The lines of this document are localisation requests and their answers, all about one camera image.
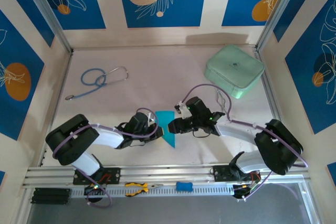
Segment blue cloth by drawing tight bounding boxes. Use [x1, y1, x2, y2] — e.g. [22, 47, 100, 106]
[154, 110, 176, 148]

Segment blue bone shaped block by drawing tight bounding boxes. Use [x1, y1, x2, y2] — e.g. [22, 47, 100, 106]
[175, 181, 194, 192]

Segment mint green zip case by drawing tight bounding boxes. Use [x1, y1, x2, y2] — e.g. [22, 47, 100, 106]
[205, 45, 265, 100]

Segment blue stethoscope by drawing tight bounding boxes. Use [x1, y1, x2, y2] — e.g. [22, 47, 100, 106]
[65, 66, 129, 101]

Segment black ribbed block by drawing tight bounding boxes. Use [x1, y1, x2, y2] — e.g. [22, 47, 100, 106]
[30, 187, 71, 206]

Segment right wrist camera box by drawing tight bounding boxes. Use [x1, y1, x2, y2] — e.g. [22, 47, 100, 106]
[175, 100, 190, 120]

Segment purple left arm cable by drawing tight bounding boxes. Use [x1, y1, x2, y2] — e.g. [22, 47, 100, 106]
[52, 108, 160, 208]

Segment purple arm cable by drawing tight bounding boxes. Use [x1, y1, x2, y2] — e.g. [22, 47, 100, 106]
[52, 108, 160, 208]
[185, 84, 309, 200]

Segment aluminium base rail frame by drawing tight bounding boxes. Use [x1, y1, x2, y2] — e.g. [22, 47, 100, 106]
[22, 161, 312, 189]

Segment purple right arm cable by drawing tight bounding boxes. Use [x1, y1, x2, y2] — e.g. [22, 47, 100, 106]
[185, 84, 309, 200]

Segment yellow handled pliers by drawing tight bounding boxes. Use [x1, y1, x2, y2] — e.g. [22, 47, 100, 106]
[124, 182, 164, 197]

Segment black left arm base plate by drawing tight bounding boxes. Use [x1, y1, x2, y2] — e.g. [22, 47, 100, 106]
[72, 167, 121, 185]

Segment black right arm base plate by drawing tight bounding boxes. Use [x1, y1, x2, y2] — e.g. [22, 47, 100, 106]
[213, 165, 260, 183]

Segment grey slotted cable duct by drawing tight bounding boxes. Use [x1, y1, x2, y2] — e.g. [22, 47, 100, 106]
[70, 183, 235, 199]

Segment aluminium side rail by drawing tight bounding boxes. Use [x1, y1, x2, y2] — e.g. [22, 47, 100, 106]
[38, 50, 74, 167]
[256, 48, 292, 162]

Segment aluminium corner post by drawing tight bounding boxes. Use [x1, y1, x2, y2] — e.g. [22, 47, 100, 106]
[19, 0, 74, 53]
[256, 0, 302, 51]

